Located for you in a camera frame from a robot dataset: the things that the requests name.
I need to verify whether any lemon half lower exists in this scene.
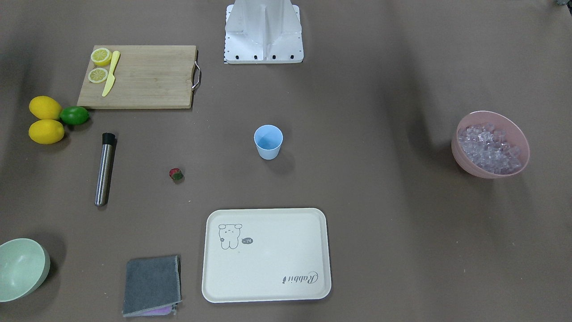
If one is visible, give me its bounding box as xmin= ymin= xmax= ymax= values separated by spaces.
xmin=87 ymin=68 xmax=109 ymax=84

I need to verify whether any green lime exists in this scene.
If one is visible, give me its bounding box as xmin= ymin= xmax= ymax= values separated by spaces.
xmin=59 ymin=106 xmax=90 ymax=126

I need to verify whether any steel muddler black tip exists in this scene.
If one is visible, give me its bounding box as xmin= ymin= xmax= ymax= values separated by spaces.
xmin=94 ymin=132 xmax=116 ymax=207

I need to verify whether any purple cloth under grey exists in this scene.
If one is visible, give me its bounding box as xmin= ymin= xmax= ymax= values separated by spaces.
xmin=134 ymin=304 xmax=177 ymax=317

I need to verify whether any grey folded cloth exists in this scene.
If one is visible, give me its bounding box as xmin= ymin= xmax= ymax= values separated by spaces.
xmin=122 ymin=255 xmax=181 ymax=318

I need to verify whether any lemon half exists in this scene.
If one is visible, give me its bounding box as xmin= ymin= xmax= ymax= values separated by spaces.
xmin=90 ymin=47 xmax=112 ymax=67
xmin=87 ymin=68 xmax=109 ymax=84

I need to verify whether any wooden cutting board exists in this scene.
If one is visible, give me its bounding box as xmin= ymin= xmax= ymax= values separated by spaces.
xmin=77 ymin=45 xmax=201 ymax=110

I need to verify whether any yellow lemon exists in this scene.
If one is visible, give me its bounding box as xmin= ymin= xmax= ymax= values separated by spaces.
xmin=28 ymin=119 xmax=65 ymax=144
xmin=29 ymin=96 xmax=63 ymax=120

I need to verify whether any light blue plastic cup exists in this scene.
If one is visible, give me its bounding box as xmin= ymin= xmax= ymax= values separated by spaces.
xmin=253 ymin=124 xmax=283 ymax=160

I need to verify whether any yellow plastic knife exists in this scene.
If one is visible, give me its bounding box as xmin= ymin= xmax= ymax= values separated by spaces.
xmin=101 ymin=51 xmax=121 ymax=97

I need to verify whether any light green bowl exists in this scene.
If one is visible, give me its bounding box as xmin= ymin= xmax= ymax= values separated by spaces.
xmin=0 ymin=238 xmax=50 ymax=302

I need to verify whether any lemon half upper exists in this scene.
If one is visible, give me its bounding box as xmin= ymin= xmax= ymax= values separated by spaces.
xmin=90 ymin=47 xmax=112 ymax=67

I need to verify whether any red strawberry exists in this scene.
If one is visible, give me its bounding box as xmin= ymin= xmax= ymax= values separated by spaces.
xmin=169 ymin=168 xmax=184 ymax=181

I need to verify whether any yellow lemon upper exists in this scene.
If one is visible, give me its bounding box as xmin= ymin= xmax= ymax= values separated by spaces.
xmin=29 ymin=96 xmax=63 ymax=120

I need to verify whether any pink bowl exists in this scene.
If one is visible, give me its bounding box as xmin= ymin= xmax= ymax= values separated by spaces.
xmin=451 ymin=110 xmax=530 ymax=179

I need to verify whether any cream rabbit tray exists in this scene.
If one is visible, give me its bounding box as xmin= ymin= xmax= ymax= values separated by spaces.
xmin=202 ymin=208 xmax=332 ymax=303

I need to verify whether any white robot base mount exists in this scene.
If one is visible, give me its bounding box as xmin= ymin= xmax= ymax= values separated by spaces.
xmin=223 ymin=0 xmax=304 ymax=64

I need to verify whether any yellow lemon lower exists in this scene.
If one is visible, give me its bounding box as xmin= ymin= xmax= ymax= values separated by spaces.
xmin=28 ymin=119 xmax=65 ymax=144

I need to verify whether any clear ice cubes pile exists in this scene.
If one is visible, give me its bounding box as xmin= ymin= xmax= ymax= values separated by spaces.
xmin=457 ymin=122 xmax=523 ymax=175

